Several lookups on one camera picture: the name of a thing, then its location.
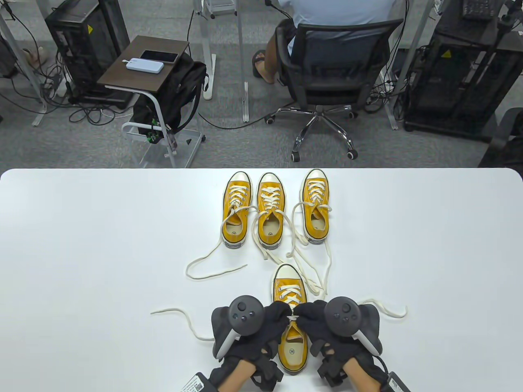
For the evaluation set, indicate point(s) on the white rolling cart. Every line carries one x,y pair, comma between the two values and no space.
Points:
220,6

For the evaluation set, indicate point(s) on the yellow sneaker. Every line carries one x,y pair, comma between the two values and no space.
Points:
315,194

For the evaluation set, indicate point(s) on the brown top side table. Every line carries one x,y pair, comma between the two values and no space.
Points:
135,77

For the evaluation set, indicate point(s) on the person's right forearm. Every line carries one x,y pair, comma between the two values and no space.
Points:
361,377

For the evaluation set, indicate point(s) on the green backpack charm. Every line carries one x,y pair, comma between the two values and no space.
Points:
153,134

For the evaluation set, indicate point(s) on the black mesh office chair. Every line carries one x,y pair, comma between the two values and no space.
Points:
335,92

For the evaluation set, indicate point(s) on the person's right hand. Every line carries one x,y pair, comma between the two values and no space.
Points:
312,322

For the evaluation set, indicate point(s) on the black smartphone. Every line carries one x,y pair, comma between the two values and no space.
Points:
159,56

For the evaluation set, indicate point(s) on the dark grey handheld controller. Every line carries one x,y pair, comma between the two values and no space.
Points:
245,312
343,314

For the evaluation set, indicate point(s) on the black backpack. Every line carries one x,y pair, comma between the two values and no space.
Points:
179,94

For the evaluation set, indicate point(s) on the black keyboard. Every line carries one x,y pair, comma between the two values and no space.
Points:
478,10

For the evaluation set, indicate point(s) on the person's left hand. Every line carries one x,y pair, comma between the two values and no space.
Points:
273,322

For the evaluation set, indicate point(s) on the black computer tower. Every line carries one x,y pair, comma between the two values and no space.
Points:
90,45

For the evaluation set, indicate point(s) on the white shoe lace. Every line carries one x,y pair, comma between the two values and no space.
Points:
236,200
291,290
270,200

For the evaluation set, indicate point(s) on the person's left forearm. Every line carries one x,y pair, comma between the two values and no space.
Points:
233,375

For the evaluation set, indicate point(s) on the white desk leg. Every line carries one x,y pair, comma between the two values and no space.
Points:
206,41
245,102
391,110
39,117

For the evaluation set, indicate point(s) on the pale blue power bank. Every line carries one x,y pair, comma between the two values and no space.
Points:
144,66

